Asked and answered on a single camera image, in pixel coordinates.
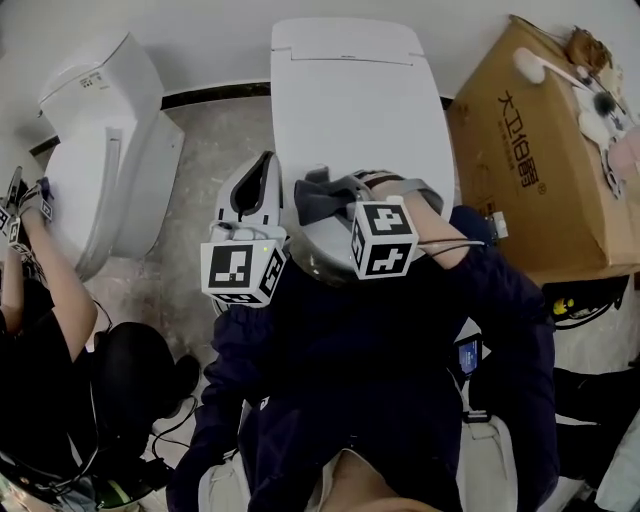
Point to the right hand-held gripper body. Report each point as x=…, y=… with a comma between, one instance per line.
x=385, y=240

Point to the person's right hand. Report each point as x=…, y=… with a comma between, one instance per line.
x=392, y=187

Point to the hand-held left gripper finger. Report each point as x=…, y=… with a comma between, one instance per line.
x=274, y=195
x=226, y=200

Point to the person's right forearm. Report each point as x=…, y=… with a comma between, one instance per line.
x=440, y=235

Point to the person's left forearm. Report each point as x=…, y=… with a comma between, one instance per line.
x=235, y=345

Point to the white round object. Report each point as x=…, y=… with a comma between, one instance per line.
x=527, y=65

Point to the white round pad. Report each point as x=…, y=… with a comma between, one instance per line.
x=592, y=127

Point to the pink bottle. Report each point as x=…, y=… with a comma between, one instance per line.
x=627, y=157

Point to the person's navy jacket torso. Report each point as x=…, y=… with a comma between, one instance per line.
x=360, y=370

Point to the gray wiping cloth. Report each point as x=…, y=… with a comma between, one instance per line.
x=320, y=202

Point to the person's bare neck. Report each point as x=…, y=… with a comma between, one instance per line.
x=380, y=485

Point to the small black screen device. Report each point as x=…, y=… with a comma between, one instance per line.
x=470, y=355

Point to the black fluffy ball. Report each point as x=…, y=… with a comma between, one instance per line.
x=603, y=103

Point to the white smart toilet body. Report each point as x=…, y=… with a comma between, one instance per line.
x=345, y=37

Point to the large printed cardboard box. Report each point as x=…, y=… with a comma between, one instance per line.
x=560, y=210

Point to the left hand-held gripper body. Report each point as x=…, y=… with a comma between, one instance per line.
x=227, y=267

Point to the small yellow object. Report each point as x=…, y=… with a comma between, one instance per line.
x=562, y=306

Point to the black floor box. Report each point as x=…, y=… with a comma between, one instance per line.
x=150, y=475

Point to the black floor bag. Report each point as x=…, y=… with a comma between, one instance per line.
x=595, y=290

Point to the white toilet lid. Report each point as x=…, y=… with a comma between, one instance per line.
x=360, y=125

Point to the small white adapter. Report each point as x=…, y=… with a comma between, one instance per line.
x=499, y=225

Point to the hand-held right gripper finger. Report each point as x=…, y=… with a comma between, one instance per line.
x=345, y=185

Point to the white toilet with tank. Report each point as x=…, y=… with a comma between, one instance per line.
x=130, y=175

